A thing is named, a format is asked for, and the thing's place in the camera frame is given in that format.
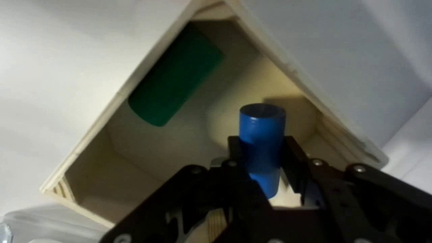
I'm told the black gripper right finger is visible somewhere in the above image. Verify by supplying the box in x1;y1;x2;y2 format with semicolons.
280;137;432;243

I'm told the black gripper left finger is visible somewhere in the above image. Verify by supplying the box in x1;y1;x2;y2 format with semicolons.
98;137;269;243

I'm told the blue cylinder block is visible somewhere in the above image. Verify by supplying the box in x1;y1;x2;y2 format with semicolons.
238;103;286;199

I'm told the wooden open box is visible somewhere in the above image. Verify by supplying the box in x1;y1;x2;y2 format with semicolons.
40;0;387;227

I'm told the green cylinder block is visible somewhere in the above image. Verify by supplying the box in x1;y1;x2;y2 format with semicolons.
128;26;222;127

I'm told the clear plastic storage bin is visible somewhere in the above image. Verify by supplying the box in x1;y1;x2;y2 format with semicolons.
0;205;106;243

